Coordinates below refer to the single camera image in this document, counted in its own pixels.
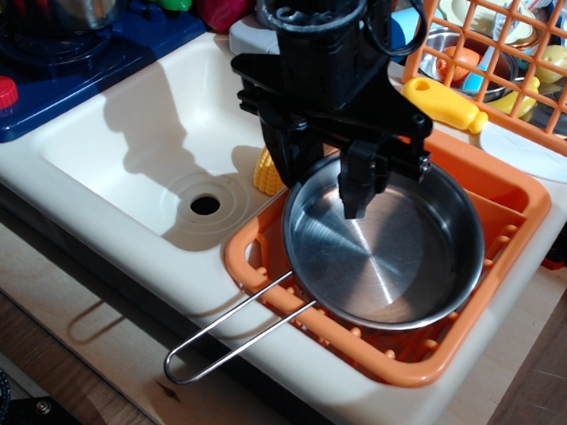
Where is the yellow toy corn cob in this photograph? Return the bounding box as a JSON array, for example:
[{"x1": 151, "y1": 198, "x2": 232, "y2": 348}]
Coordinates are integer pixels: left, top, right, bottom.
[{"x1": 252, "y1": 147, "x2": 285, "y2": 196}]

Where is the orange plastic drying rack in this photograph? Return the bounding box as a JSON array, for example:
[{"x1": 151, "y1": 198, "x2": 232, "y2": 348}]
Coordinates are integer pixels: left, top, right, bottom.
[{"x1": 224, "y1": 131, "x2": 552, "y2": 388}]

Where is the yellow toy banana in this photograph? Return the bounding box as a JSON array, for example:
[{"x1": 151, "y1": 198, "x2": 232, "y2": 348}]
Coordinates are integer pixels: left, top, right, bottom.
[{"x1": 487, "y1": 77, "x2": 541, "y2": 119}]

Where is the cream plastic toy sink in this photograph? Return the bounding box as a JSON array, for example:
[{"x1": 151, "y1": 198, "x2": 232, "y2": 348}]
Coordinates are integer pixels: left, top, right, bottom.
[{"x1": 0, "y1": 34, "x2": 567, "y2": 425}]

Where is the blue plastic cup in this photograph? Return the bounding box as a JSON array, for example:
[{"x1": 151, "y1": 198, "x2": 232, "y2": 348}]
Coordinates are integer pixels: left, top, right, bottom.
[{"x1": 390, "y1": 7, "x2": 419, "y2": 51}]

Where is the yellow toy potato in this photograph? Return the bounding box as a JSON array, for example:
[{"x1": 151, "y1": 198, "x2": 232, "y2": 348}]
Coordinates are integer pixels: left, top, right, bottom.
[{"x1": 534, "y1": 44, "x2": 567, "y2": 84}]

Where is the orange grid basket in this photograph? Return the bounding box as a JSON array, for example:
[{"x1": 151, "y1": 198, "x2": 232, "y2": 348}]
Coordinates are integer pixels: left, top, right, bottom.
[{"x1": 402, "y1": 0, "x2": 567, "y2": 157}]

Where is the grey toy faucet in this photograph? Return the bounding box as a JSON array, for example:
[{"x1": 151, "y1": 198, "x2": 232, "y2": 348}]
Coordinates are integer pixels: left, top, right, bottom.
[{"x1": 228, "y1": 0, "x2": 280, "y2": 55}]

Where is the stainless steel pan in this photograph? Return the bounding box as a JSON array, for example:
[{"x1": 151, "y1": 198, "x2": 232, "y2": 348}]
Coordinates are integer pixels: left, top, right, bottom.
[{"x1": 163, "y1": 155, "x2": 485, "y2": 385}]

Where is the toy knife yellow handle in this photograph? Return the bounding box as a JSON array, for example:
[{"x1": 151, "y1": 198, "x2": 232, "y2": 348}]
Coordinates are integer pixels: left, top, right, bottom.
[{"x1": 401, "y1": 77, "x2": 567, "y2": 185}]

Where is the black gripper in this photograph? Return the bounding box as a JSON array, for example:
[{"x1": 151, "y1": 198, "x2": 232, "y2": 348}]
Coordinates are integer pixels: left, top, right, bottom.
[{"x1": 231, "y1": 0, "x2": 433, "y2": 219}]

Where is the blue toy stove top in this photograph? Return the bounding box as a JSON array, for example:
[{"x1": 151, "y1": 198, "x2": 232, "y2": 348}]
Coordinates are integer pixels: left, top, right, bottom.
[{"x1": 0, "y1": 0, "x2": 206, "y2": 143}]

